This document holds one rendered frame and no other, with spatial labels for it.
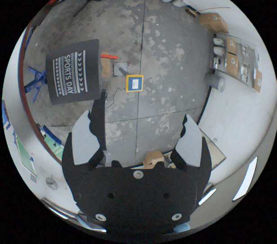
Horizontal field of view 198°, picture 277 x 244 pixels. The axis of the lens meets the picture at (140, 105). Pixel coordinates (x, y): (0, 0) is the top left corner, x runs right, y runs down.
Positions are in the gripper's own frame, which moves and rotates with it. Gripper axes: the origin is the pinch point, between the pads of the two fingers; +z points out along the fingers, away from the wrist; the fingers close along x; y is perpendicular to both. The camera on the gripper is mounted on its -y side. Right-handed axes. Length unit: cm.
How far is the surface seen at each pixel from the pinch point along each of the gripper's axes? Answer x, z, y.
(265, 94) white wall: 316, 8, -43
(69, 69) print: -48, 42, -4
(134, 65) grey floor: -6, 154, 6
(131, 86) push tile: -4, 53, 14
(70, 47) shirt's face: -48, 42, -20
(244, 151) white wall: 321, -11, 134
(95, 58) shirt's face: -29, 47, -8
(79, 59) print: -40, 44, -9
